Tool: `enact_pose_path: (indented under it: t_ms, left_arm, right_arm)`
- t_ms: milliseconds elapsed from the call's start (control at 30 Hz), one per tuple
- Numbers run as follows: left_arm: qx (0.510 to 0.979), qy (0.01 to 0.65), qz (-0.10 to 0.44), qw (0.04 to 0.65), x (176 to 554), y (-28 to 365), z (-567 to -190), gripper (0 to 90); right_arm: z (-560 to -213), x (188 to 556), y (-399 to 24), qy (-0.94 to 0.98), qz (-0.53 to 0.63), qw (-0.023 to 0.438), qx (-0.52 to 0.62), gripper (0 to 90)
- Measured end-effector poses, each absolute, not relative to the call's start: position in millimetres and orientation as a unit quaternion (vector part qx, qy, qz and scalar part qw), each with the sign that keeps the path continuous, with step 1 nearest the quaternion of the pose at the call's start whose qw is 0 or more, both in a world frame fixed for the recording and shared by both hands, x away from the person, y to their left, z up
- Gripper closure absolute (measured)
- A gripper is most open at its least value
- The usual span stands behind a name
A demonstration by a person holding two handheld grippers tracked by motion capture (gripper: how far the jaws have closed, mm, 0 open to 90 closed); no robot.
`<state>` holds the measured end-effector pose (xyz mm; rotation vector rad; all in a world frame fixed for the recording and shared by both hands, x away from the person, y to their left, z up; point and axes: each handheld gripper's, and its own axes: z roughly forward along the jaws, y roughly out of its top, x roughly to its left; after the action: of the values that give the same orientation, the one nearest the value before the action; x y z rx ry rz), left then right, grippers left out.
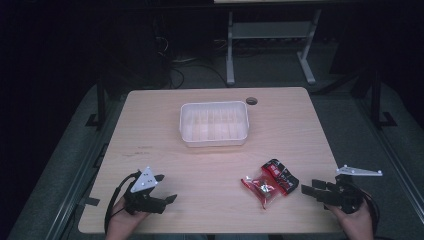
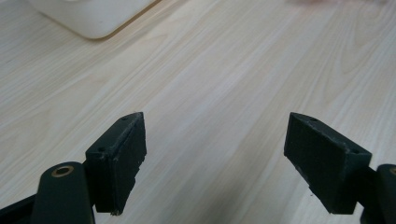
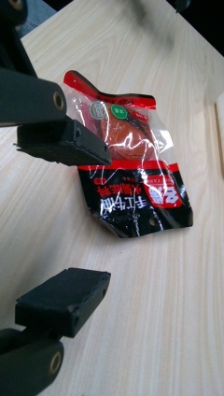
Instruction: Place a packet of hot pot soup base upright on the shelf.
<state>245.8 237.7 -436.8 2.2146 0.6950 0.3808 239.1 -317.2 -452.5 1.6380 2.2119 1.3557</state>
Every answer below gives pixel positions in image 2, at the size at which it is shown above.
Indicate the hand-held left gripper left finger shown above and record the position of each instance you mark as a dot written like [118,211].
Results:
[116,161]

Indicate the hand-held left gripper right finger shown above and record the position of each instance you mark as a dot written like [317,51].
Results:
[327,165]

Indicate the white tray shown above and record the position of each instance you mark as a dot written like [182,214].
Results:
[93,14]

